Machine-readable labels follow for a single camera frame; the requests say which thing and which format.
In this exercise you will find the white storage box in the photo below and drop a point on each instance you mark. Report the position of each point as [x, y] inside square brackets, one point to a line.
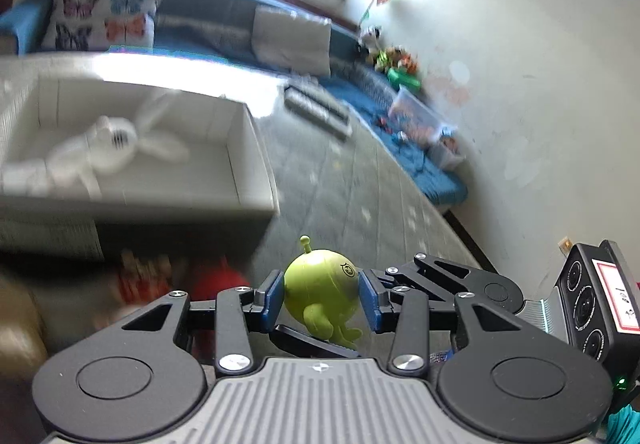
[150, 184]

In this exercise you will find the white plush rabbit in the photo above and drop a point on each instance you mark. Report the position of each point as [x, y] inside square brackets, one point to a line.
[107, 144]

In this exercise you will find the pile of plush toys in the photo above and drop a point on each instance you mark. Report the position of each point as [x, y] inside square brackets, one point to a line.
[387, 55]

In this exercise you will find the grey striped board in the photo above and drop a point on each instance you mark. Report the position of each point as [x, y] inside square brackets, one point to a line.
[317, 108]

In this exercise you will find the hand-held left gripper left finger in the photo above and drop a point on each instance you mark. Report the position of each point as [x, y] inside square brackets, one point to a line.
[273, 300]

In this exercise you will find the green toy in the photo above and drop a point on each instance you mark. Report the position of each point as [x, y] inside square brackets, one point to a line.
[406, 78]

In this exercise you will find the clear plastic toy bin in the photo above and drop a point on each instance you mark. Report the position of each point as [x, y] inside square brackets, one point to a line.
[417, 116]

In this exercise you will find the wall outlet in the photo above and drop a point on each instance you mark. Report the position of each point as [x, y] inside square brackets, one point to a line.
[565, 245]

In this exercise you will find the grey pillow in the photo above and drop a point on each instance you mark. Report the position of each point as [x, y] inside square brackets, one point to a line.
[292, 41]

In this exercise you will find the green alien toy figure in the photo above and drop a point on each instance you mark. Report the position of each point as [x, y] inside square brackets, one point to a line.
[322, 291]

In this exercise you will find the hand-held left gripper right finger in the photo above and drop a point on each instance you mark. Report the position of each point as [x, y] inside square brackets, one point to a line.
[371, 306]

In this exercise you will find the red and white toy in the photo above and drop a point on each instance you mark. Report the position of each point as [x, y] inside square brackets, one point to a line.
[140, 281]

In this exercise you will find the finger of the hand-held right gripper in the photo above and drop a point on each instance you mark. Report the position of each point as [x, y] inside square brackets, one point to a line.
[430, 274]
[312, 341]

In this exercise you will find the small clear plastic box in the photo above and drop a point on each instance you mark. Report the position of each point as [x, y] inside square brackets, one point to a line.
[447, 155]

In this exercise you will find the butterfly print pillow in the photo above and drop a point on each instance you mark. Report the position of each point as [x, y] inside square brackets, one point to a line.
[100, 6]

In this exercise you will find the red round toy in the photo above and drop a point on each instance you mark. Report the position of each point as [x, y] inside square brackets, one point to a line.
[220, 284]

